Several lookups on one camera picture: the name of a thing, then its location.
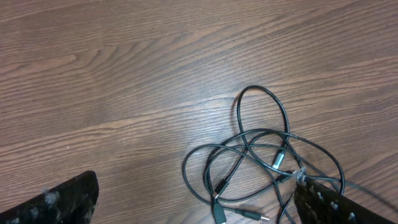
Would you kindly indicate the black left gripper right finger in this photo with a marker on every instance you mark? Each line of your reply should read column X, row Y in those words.
column 316, row 203

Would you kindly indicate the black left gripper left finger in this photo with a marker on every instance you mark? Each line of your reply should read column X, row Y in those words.
column 72, row 202

